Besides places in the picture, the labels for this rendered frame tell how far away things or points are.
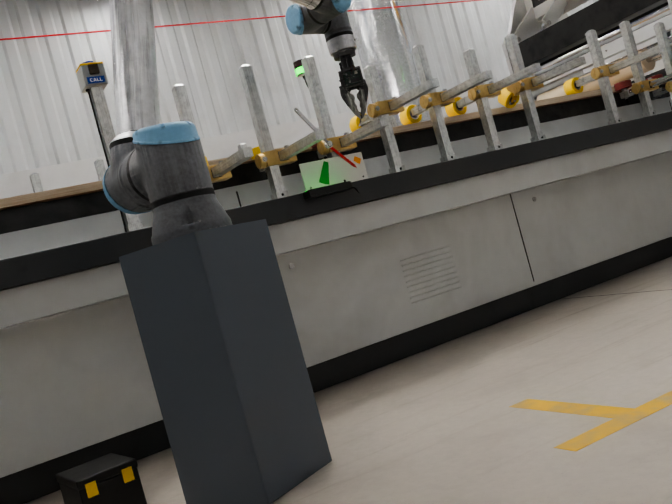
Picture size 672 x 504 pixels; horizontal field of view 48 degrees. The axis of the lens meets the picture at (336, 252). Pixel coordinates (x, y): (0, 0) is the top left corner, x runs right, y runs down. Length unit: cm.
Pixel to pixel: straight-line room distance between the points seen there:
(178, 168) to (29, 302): 74
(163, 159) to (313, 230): 96
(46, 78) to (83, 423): 790
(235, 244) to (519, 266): 190
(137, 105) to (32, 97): 810
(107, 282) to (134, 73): 66
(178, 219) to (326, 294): 119
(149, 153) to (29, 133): 816
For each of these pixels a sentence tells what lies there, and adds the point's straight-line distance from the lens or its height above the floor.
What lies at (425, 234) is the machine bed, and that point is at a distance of 308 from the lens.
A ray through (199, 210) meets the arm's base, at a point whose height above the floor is 65.
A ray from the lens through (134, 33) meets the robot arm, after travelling 203.
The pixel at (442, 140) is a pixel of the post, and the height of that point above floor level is 78.
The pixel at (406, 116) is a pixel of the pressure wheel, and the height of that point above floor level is 94.
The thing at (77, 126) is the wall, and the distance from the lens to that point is 996.
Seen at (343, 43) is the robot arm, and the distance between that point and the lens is 243.
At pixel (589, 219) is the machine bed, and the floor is 31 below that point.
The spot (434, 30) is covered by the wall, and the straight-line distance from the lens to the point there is 1245.
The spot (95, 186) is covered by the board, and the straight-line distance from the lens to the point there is 253.
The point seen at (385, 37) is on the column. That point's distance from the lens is 675.
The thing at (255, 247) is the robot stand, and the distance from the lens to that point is 174.
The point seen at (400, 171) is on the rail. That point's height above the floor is 70.
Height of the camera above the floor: 48
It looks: level
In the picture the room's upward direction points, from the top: 15 degrees counter-clockwise
